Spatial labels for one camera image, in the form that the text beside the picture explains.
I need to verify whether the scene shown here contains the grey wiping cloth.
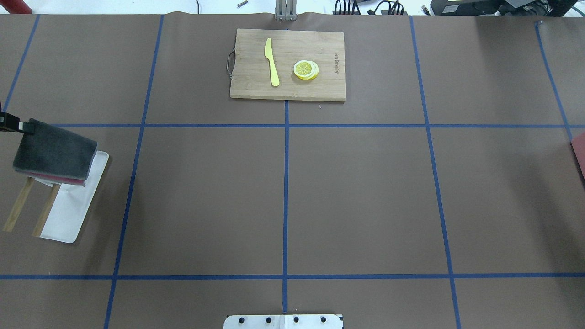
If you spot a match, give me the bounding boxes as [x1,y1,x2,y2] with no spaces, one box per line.
[12,118,98,186]

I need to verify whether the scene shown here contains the wooden towel rack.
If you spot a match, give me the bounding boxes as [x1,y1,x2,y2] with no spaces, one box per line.
[2,177,61,238]

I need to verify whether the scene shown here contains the white rectangular tray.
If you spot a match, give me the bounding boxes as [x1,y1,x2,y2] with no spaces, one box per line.
[33,150,109,244]

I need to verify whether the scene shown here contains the red cylinder bottle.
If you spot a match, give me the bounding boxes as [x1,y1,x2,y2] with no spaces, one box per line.
[0,0,32,15]

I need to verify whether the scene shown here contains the bamboo cutting board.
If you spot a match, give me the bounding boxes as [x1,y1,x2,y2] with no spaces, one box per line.
[229,28,346,102]

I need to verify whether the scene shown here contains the yellow plastic knife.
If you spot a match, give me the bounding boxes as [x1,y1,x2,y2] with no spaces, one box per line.
[264,37,280,87]

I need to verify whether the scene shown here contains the yellow lemon slice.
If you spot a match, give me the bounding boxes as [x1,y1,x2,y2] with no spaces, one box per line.
[292,60,320,80]

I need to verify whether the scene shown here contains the pink plastic bin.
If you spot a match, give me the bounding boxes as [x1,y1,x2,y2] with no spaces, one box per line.
[570,133,585,178]

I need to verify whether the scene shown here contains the aluminium frame post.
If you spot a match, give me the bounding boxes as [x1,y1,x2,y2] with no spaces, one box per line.
[275,0,298,21]

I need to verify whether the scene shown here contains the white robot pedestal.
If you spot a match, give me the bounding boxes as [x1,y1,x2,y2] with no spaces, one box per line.
[223,314,345,329]

